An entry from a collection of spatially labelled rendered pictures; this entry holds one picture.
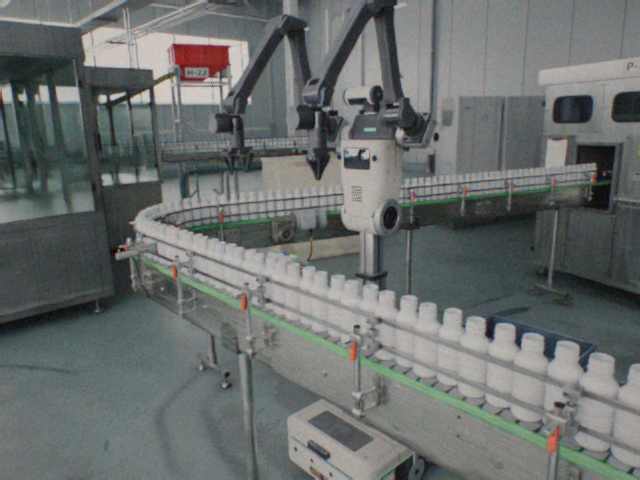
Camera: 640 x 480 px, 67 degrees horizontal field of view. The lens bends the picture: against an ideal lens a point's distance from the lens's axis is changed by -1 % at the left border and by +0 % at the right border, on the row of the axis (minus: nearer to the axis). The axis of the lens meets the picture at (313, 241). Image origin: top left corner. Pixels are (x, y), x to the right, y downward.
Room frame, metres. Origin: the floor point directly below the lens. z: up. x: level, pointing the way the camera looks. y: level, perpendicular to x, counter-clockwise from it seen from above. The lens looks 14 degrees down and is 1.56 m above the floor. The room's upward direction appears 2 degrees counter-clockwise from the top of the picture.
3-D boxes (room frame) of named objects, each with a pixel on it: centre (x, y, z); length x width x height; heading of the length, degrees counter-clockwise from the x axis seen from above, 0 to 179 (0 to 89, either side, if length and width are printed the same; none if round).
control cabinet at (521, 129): (7.68, -3.15, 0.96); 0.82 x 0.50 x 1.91; 114
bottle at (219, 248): (1.67, 0.33, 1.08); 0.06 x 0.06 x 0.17
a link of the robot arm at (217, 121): (1.81, 0.30, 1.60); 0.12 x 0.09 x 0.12; 132
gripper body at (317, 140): (1.49, -0.02, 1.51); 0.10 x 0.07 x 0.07; 131
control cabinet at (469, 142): (7.33, -2.32, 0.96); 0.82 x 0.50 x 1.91; 114
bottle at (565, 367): (0.80, -0.45, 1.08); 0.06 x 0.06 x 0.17
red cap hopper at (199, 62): (8.17, 1.75, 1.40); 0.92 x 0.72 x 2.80; 114
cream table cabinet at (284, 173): (5.89, -0.01, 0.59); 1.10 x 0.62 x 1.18; 114
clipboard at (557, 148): (4.59, -2.29, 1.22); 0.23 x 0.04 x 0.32; 24
